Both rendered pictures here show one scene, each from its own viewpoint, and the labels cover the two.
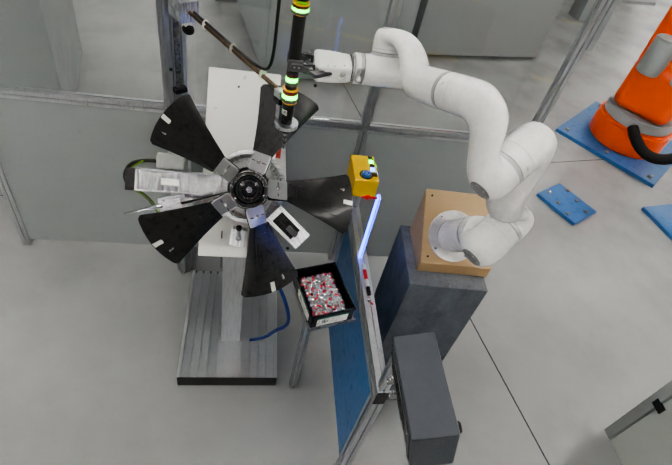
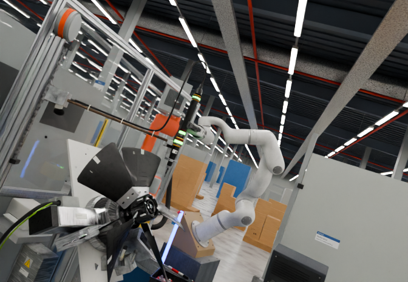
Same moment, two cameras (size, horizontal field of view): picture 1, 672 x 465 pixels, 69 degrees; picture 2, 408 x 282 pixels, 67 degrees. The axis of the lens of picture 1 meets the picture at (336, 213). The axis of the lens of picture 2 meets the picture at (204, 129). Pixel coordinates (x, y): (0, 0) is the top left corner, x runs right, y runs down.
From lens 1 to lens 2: 155 cm
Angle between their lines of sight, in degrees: 66
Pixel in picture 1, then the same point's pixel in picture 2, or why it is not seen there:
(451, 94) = (260, 134)
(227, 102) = (81, 164)
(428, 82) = (245, 132)
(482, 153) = (276, 154)
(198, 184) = (97, 216)
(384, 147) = not seen: hidden behind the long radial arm
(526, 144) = not seen: hidden behind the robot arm
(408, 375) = (295, 258)
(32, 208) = not seen: outside the picture
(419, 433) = (323, 271)
